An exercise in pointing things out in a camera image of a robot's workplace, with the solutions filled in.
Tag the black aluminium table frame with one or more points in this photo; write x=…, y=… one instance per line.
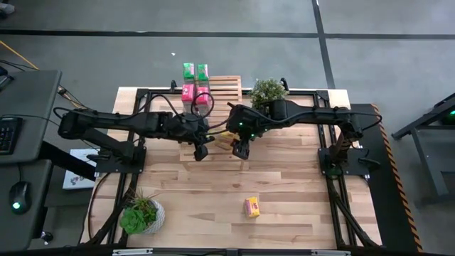
x=341, y=213

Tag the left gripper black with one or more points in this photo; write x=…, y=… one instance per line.
x=188, y=128

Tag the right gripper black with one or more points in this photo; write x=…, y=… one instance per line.
x=245, y=122

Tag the black keyboard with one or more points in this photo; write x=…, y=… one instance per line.
x=9, y=135

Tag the black table clamp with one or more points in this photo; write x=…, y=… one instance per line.
x=284, y=83
x=173, y=84

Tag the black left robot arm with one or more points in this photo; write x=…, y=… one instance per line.
x=117, y=122

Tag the red cereal box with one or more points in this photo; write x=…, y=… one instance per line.
x=187, y=94
x=203, y=99

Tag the yellow cereal box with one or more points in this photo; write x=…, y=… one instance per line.
x=229, y=135
x=251, y=207

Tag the black round knob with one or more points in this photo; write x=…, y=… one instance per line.
x=46, y=237

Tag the grey desk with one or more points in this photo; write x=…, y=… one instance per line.
x=35, y=227
x=32, y=99

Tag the black computer mouse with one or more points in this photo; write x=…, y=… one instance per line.
x=19, y=197

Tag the dark device on desk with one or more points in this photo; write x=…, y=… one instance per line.
x=4, y=80

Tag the black device with green light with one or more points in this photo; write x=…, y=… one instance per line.
x=446, y=117

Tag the bushy plant in ribbed pot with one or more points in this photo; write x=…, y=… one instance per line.
x=266, y=90

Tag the succulent plant in white pot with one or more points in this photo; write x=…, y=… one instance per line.
x=136, y=218

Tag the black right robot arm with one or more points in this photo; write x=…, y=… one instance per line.
x=313, y=113

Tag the person's foot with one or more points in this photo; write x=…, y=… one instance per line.
x=5, y=8

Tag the black diagonal support bar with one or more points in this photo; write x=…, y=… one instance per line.
x=67, y=161

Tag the white printed box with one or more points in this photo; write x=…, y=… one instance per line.
x=76, y=177

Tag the green cereal box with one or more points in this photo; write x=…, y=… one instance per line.
x=203, y=72
x=188, y=70

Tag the black mat with striped edge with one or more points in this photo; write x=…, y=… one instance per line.
x=380, y=220

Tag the grey metal stand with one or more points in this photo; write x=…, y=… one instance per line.
x=432, y=167

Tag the wooden slatted shelf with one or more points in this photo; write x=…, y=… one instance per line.
x=220, y=156

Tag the silver metal bracket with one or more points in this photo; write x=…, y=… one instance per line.
x=131, y=252
x=330, y=252

